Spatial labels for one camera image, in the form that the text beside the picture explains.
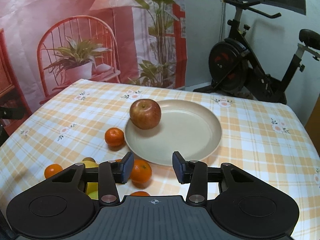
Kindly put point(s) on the large yellow lemon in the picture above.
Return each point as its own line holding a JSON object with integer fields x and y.
{"x": 90, "y": 164}

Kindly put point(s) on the red apple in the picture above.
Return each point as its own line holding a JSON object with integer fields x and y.
{"x": 145, "y": 113}

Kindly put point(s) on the mandarin left of plate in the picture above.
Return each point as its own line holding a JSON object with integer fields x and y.
{"x": 114, "y": 137}

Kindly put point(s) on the red printed backdrop cloth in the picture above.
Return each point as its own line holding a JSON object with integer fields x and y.
{"x": 47, "y": 45}

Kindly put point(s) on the brown wooden door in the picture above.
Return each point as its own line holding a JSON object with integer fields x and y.
{"x": 312, "y": 125}

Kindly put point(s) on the small brown kiwi fruit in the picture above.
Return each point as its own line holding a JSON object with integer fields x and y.
{"x": 89, "y": 159}

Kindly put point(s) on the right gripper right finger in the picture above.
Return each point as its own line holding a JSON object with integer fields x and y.
{"x": 194, "y": 173}

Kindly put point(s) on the black exercise bike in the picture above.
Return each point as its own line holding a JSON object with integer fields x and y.
{"x": 235, "y": 69}

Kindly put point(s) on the yellow green lemon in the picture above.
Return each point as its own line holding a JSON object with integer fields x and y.
{"x": 92, "y": 190}

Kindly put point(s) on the beige round plate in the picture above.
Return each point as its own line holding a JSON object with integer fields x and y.
{"x": 186, "y": 127}

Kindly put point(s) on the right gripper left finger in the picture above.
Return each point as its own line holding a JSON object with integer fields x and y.
{"x": 112, "y": 173}

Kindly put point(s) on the small mandarin at edge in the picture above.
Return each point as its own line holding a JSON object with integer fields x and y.
{"x": 52, "y": 170}

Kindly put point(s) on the orange plaid tablecloth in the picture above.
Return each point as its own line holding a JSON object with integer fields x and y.
{"x": 265, "y": 139}

